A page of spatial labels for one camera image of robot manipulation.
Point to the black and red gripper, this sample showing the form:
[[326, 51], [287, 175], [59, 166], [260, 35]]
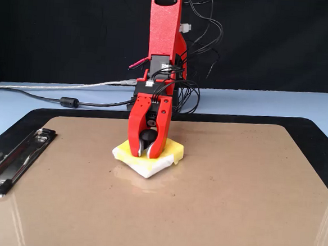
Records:
[[155, 90]]

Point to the yellow white sponge black knob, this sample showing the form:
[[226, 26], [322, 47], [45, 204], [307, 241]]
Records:
[[149, 168]]

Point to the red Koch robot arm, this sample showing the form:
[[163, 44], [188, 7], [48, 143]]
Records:
[[163, 30]]

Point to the black clipboard with brown surface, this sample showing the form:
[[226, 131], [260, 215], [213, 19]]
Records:
[[202, 215]]

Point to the metal clipboard clip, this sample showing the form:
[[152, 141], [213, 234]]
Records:
[[17, 160]]

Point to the black backdrop cloth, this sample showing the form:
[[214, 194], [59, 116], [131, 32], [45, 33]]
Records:
[[47, 22]]

